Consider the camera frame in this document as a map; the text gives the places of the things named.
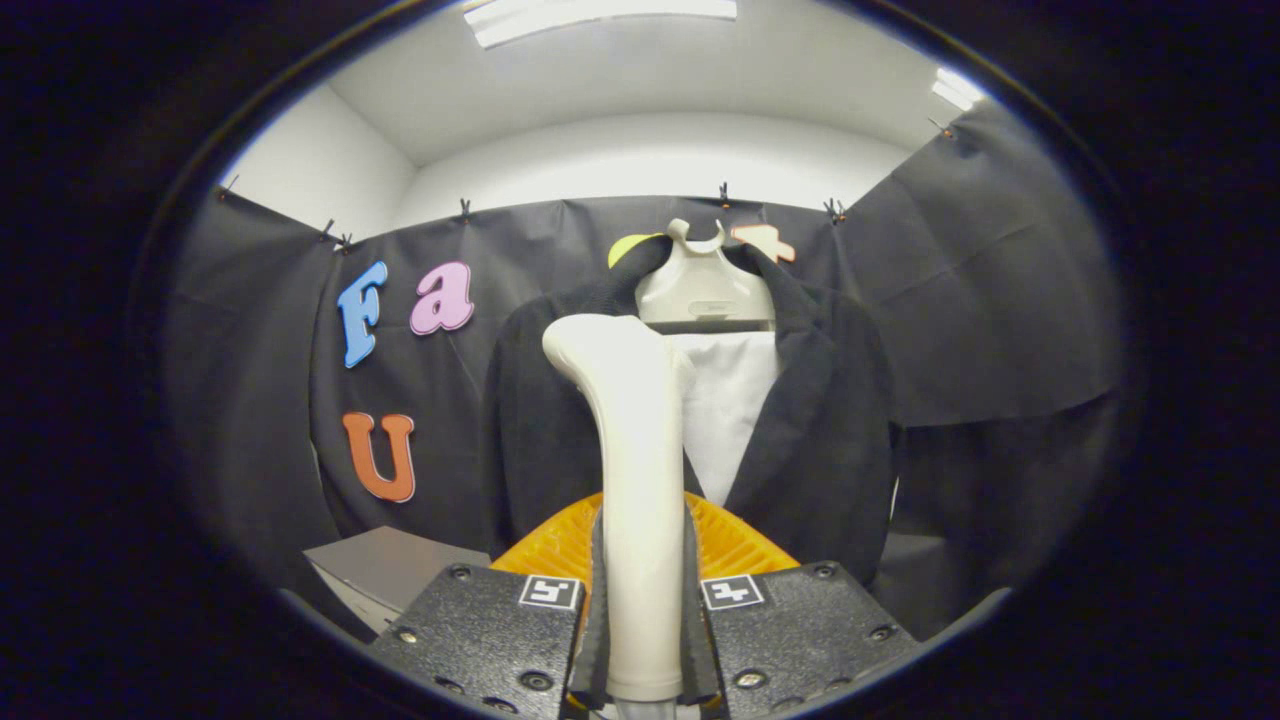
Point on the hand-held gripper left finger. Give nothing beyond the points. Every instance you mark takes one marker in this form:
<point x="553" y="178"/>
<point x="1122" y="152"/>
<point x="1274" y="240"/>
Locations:
<point x="490" y="630"/>

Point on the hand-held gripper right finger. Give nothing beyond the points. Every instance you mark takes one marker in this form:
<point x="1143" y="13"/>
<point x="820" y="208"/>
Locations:
<point x="800" y="630"/>

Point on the black suit jacket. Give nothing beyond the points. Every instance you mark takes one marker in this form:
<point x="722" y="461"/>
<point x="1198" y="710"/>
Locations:
<point x="820" y="430"/>

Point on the cream steamer hanger head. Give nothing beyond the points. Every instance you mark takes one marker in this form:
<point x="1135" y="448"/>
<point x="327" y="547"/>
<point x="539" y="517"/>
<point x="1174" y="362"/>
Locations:
<point x="700" y="290"/>

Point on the grey cabinet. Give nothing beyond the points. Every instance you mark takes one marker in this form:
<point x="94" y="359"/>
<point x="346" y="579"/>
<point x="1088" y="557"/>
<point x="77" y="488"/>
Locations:
<point x="400" y="560"/>

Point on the black backdrop cloth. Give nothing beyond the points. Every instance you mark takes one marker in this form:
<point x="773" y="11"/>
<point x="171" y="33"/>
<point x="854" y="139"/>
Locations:
<point x="1000" y="300"/>

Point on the row of black cloth clips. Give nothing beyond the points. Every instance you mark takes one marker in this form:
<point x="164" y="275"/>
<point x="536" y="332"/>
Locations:
<point x="465" y="209"/>

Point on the small ceiling light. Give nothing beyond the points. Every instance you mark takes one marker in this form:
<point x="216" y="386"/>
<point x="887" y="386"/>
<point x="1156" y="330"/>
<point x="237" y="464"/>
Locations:
<point x="955" y="90"/>

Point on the large rectangular ceiling light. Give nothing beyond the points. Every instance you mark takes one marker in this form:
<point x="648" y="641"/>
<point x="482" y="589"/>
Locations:
<point x="600" y="15"/>

